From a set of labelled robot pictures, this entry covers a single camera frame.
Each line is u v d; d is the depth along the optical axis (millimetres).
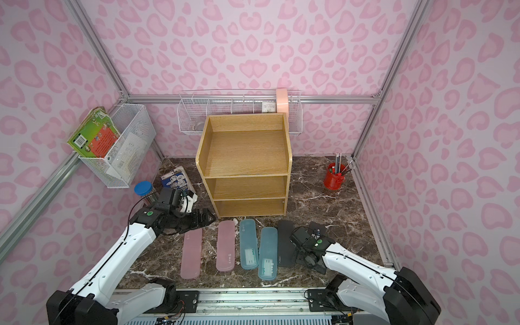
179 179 1068
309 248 619
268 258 822
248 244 859
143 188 822
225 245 863
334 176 1008
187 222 681
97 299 392
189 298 736
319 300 721
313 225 929
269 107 918
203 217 705
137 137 893
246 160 755
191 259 829
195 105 952
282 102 808
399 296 401
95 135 707
